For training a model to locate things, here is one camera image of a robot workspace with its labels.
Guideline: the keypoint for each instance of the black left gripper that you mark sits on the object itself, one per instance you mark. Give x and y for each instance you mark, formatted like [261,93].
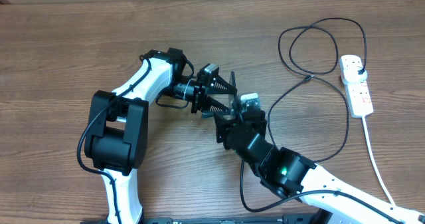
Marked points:
[202,88]

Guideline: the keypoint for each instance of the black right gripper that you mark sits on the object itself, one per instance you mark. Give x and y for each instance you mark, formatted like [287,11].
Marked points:
[225,126]

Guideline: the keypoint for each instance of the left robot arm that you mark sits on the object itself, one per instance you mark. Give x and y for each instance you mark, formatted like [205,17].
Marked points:
[114,142]

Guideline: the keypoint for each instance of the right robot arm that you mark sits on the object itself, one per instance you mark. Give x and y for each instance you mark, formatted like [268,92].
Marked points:
[289,175]

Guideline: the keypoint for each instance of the white charger adapter plug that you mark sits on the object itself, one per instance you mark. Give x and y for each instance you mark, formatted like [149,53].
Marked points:
[352,76]

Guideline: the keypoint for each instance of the white power strip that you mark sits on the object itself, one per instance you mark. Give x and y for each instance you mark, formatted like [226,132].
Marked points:
[358,95]

